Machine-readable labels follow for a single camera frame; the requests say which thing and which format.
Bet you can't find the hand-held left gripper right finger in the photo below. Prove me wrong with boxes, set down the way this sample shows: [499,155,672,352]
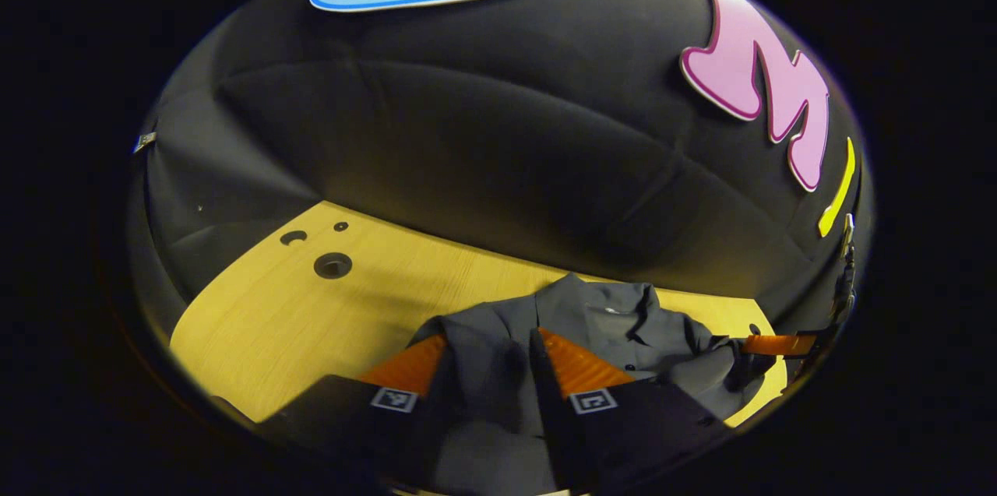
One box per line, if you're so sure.
[530,327,733,493]

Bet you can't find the grey long-sleeved collared shirt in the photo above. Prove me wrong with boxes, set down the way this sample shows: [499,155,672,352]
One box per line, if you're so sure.
[405,272,780,496]

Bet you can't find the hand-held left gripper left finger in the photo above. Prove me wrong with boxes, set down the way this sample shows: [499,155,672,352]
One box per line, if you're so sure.
[257,334,449,481]

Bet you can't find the black backdrop cloth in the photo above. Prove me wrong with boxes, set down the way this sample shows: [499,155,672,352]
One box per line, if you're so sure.
[129,0,873,341]

